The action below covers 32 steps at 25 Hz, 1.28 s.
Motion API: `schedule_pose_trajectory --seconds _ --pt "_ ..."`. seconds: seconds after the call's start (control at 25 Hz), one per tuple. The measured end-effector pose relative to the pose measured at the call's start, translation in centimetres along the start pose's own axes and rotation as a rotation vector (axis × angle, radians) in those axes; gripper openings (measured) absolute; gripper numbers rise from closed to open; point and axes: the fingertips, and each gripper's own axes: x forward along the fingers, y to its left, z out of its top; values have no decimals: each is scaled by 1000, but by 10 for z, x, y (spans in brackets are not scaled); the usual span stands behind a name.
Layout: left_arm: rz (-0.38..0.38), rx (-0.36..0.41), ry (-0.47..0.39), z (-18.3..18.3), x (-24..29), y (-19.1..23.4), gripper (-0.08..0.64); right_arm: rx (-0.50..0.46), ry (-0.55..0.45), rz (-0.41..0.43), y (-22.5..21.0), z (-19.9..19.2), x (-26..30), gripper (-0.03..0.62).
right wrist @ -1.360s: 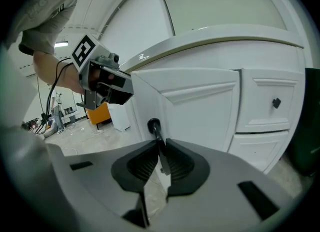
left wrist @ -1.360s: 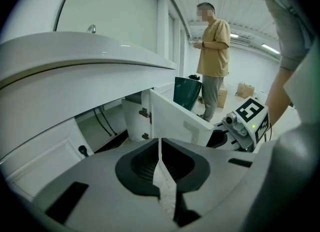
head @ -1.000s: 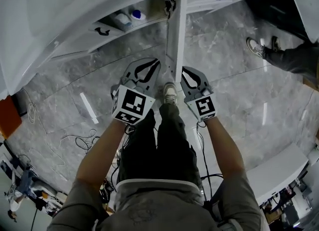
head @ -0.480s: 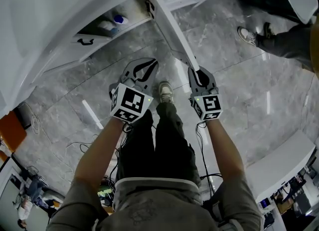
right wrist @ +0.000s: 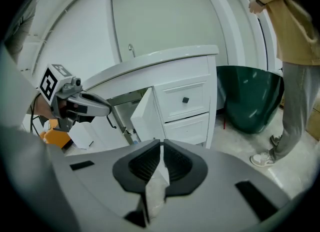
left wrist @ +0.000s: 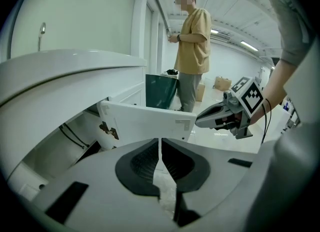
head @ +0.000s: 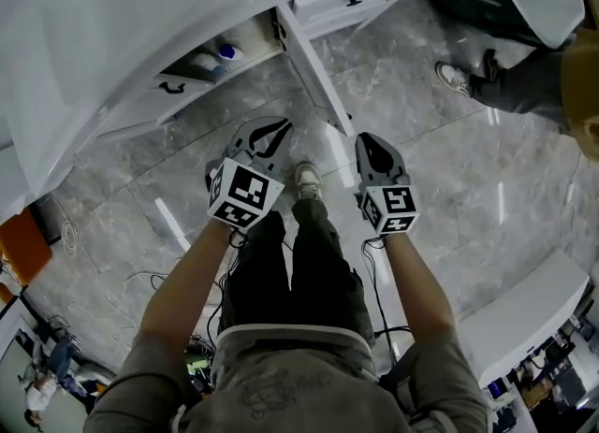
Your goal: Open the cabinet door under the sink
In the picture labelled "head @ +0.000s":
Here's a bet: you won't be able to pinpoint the black green device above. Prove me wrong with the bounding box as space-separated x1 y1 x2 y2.
185 358 216 379

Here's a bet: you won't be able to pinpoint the person's right shoe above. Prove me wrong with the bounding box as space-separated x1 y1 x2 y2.
294 161 325 202

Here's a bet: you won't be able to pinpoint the person's right forearm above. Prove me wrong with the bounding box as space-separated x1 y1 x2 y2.
383 233 459 344

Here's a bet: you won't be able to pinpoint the person's dark pants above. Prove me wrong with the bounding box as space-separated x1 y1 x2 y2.
217 197 376 348

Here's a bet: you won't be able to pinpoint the person's left forearm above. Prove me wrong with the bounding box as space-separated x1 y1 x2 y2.
138 218 236 344

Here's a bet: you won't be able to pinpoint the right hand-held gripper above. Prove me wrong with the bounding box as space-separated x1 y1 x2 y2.
353 131 419 238

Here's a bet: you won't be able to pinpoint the person's gray shirt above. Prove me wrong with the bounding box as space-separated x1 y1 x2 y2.
83 321 492 433

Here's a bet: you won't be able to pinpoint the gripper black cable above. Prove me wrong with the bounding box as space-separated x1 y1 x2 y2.
205 228 250 344
359 236 414 363

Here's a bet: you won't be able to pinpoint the white cabinet door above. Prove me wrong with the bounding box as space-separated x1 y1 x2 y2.
95 65 216 140
275 3 357 138

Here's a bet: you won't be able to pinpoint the white blue container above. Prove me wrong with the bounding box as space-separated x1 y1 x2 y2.
189 51 226 82

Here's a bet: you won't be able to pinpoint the white bottle blue cap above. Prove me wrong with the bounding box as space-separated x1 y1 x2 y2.
217 41 244 63

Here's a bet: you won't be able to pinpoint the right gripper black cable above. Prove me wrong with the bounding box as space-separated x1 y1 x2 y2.
359 236 414 363

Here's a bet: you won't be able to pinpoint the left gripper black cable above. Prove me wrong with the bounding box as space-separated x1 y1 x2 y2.
205 228 250 344

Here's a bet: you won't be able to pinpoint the black door hinge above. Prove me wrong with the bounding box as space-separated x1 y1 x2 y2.
270 7 287 51

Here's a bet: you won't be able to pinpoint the white drawer with knob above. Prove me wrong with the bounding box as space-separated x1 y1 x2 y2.
292 0 427 25

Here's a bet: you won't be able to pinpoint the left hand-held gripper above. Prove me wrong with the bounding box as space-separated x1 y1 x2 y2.
203 115 296 236

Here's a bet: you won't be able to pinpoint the white vanity cabinet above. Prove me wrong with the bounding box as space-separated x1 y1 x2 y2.
93 0 430 140

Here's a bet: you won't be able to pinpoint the black bin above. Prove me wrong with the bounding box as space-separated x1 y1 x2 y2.
418 0 556 47

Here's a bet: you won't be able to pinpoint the orange sofa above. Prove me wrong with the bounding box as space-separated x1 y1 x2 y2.
0 209 53 288

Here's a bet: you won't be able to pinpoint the white curved bench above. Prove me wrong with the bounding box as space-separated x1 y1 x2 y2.
458 248 592 391

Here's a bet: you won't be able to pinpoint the white floor cable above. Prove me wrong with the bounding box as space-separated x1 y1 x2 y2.
59 191 142 330

